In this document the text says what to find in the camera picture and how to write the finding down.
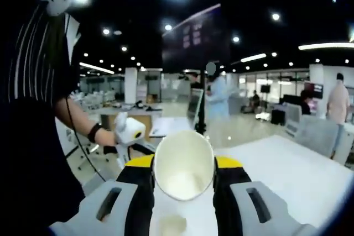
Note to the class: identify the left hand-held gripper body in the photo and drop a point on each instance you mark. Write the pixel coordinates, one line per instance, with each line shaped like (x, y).
(130, 129)

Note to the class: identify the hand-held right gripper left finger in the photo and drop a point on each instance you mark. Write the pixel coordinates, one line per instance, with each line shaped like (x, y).
(83, 219)

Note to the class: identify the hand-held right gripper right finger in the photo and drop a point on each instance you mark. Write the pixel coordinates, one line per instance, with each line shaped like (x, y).
(276, 219)

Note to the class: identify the white paper cup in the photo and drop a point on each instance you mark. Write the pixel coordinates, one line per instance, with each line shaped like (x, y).
(172, 223)
(182, 164)

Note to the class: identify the person's left hand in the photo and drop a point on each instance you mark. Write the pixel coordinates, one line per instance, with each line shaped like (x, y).
(108, 139)

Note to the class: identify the white side table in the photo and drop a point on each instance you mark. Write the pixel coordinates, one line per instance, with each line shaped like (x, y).
(166, 125)

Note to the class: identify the black wristband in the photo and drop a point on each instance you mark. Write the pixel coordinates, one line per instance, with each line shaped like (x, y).
(95, 132)

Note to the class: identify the white office chair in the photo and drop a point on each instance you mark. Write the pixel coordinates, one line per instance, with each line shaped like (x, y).
(84, 149)
(293, 120)

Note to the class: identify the black tripod stand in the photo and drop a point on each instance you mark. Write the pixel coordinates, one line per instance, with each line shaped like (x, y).
(203, 120)

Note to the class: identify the white ceiling light strip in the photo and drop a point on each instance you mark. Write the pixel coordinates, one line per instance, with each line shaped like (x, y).
(326, 46)

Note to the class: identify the ceiling spotlights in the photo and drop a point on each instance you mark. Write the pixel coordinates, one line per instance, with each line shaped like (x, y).
(275, 16)

